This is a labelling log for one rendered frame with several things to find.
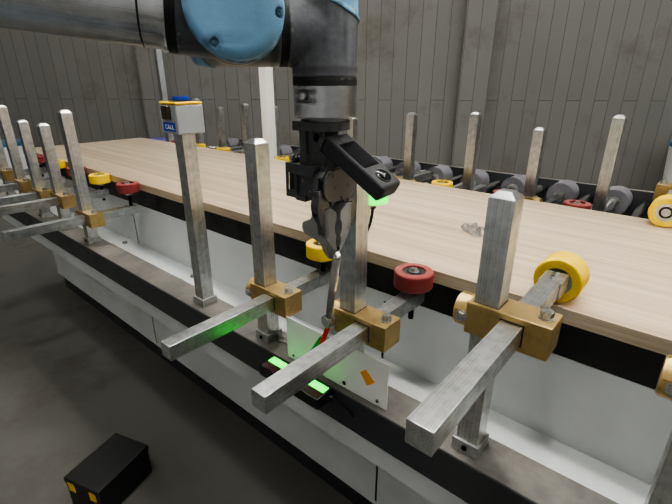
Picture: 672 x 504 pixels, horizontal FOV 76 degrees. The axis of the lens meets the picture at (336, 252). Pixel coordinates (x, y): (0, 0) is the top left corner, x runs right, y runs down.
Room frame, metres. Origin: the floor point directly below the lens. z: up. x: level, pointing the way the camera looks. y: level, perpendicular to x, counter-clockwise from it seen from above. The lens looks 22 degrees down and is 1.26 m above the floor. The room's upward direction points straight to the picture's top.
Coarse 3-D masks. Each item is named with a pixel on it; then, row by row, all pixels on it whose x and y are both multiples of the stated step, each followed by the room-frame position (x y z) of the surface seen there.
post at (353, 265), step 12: (360, 192) 0.69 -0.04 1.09; (360, 204) 0.69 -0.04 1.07; (360, 216) 0.69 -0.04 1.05; (360, 228) 0.69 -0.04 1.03; (348, 240) 0.69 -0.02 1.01; (360, 240) 0.69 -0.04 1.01; (348, 252) 0.69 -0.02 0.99; (360, 252) 0.69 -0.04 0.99; (348, 264) 0.69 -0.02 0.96; (360, 264) 0.69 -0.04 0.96; (348, 276) 0.69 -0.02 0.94; (360, 276) 0.69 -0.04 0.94; (348, 288) 0.69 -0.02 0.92; (360, 288) 0.69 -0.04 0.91; (348, 300) 0.69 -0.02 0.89; (360, 300) 0.69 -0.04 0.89; (360, 348) 0.70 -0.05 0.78
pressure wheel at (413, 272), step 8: (408, 264) 0.82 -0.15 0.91; (416, 264) 0.82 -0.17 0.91; (400, 272) 0.78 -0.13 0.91; (408, 272) 0.79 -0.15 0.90; (416, 272) 0.78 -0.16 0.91; (424, 272) 0.79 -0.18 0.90; (432, 272) 0.78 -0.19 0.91; (400, 280) 0.77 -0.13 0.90; (408, 280) 0.76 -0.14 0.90; (416, 280) 0.75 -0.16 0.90; (424, 280) 0.75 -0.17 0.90; (432, 280) 0.77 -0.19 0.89; (400, 288) 0.77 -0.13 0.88; (408, 288) 0.76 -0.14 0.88; (416, 288) 0.75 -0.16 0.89; (424, 288) 0.76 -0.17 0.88; (408, 312) 0.79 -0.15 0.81
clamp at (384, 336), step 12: (336, 300) 0.73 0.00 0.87; (336, 312) 0.70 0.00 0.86; (348, 312) 0.68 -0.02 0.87; (360, 312) 0.68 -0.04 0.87; (372, 312) 0.68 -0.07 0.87; (384, 312) 0.68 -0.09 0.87; (336, 324) 0.70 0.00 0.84; (348, 324) 0.68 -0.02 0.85; (372, 324) 0.65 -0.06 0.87; (384, 324) 0.64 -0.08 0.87; (396, 324) 0.65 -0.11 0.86; (372, 336) 0.65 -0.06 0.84; (384, 336) 0.63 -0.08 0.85; (396, 336) 0.66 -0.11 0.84; (384, 348) 0.63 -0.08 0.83
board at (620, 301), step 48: (96, 144) 2.72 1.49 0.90; (144, 144) 2.72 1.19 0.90; (240, 192) 1.48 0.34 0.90; (432, 192) 1.48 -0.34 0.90; (480, 192) 1.48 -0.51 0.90; (384, 240) 0.98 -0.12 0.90; (432, 240) 0.98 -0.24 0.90; (480, 240) 0.98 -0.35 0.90; (528, 240) 0.98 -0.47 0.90; (576, 240) 0.98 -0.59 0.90; (624, 240) 0.98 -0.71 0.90; (528, 288) 0.72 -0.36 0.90; (624, 288) 0.72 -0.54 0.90; (624, 336) 0.59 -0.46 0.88
